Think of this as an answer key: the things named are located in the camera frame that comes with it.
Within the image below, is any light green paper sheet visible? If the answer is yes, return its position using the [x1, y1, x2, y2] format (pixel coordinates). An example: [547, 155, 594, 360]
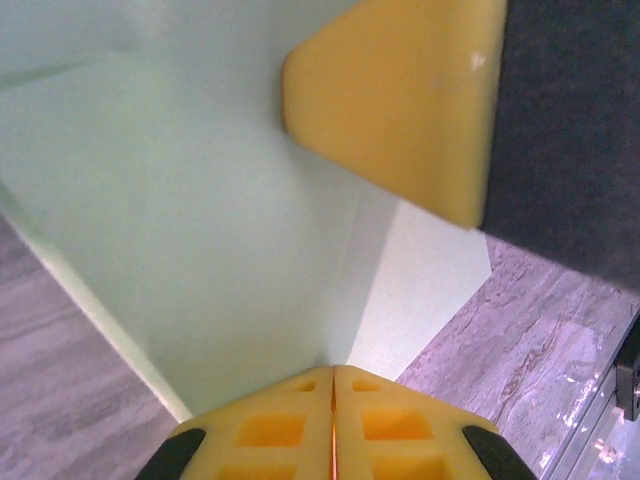
[0, 0, 494, 421]

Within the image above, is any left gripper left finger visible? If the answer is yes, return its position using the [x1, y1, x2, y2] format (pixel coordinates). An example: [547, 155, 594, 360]
[142, 364, 335, 480]

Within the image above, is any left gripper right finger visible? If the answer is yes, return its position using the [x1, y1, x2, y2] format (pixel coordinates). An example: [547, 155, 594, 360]
[333, 364, 524, 480]

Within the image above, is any long aluminium mounting rail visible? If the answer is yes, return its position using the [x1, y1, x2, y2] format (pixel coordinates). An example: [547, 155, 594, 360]
[542, 304, 640, 480]

